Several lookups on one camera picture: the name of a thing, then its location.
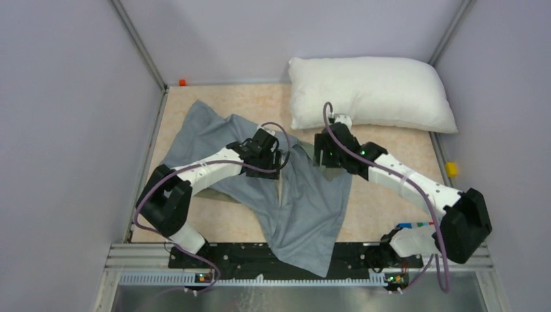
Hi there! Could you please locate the grey-blue and beige pillowcase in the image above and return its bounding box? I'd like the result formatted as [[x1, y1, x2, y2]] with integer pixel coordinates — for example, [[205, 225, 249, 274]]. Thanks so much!
[[163, 100, 352, 278]]

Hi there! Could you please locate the white pillow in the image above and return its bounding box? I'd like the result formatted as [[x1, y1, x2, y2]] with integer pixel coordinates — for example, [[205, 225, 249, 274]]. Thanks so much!
[[288, 57, 458, 134]]

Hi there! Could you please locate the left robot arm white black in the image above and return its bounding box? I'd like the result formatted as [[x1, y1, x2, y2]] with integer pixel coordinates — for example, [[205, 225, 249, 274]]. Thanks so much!
[[135, 126, 282, 269]]

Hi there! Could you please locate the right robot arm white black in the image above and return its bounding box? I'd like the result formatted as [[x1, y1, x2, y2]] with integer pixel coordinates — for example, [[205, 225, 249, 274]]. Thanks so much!
[[314, 122, 492, 268]]

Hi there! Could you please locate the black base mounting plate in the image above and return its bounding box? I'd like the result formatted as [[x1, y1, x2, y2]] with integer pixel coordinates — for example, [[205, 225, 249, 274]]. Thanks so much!
[[168, 240, 424, 281]]

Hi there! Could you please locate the multicolour toy brick stack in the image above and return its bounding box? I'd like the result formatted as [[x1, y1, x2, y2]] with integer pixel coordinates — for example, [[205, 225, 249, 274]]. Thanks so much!
[[396, 222, 433, 229]]

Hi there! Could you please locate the small yellow block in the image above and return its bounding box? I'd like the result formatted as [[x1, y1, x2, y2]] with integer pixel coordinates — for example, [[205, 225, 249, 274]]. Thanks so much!
[[444, 162, 459, 178]]

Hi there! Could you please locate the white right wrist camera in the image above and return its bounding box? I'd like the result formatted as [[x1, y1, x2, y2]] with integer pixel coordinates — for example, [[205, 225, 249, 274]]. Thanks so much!
[[328, 112, 352, 130]]

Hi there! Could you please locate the aluminium frame rail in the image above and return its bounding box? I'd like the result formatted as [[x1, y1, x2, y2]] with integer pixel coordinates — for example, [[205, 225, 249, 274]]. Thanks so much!
[[105, 242, 494, 290]]

